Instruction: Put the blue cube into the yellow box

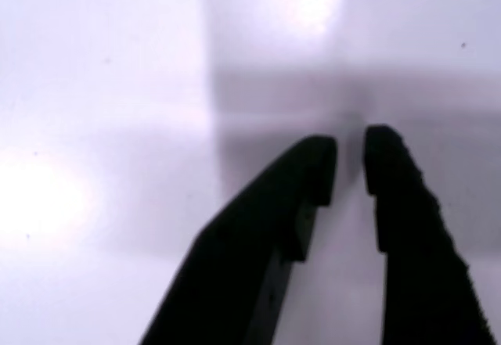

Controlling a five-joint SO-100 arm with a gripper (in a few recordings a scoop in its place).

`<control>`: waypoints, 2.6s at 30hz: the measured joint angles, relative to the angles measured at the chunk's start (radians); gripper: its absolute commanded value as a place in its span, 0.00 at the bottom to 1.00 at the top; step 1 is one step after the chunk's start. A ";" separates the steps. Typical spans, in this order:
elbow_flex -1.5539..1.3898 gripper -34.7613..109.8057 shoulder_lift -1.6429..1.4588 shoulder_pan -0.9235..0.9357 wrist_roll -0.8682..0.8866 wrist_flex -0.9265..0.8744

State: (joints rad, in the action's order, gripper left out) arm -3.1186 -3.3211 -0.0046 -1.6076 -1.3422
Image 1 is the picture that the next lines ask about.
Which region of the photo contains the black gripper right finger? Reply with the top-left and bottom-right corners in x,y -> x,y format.
363,124 -> 496,345

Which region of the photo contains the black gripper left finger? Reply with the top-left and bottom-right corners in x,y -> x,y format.
136,135 -> 338,345

